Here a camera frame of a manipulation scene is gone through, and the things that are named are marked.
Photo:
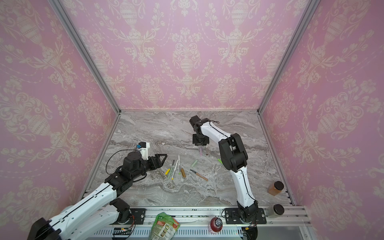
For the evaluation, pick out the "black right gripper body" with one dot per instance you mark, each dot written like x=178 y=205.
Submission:
x=201 y=142

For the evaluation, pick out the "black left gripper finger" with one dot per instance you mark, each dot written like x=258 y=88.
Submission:
x=161 y=156
x=161 y=161

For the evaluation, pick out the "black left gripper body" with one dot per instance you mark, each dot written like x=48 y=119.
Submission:
x=152 y=165

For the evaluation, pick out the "white green pen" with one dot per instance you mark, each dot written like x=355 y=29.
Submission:
x=179 y=165

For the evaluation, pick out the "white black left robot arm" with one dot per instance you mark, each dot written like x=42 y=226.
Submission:
x=100 y=208

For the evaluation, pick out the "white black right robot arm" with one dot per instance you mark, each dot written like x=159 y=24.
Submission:
x=234 y=158

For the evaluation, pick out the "pale green pen dark tip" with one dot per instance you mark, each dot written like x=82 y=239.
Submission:
x=171 y=169

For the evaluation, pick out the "white pen yellow tip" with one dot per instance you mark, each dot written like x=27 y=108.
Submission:
x=175 y=170

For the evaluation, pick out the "orange pen cap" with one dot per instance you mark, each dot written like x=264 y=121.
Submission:
x=183 y=173

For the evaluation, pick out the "green snack bag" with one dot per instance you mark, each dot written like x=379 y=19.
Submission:
x=164 y=227

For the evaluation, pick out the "red emergency stop button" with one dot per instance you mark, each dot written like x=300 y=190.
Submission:
x=216 y=225

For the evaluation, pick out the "amber jar black lid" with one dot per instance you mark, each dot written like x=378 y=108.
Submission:
x=276 y=188

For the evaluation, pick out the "clear jar black lid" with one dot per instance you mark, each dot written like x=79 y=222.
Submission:
x=275 y=211

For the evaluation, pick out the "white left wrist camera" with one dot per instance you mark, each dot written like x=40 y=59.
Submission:
x=143 y=148

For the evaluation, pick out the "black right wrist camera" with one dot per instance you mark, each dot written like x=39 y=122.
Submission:
x=197 y=123

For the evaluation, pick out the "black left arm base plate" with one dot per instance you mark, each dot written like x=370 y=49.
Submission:
x=135 y=216

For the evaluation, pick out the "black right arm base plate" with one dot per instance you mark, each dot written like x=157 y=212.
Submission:
x=234 y=216

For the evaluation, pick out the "aluminium front rail frame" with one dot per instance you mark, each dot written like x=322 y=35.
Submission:
x=294 y=224

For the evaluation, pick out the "aluminium left corner post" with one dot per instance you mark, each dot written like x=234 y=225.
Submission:
x=74 y=35

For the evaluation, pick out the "aluminium corner post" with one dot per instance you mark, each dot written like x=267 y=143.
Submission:
x=296 y=37
x=74 y=35

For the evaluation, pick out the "aluminium right corner post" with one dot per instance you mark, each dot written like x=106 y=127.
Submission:
x=296 y=37

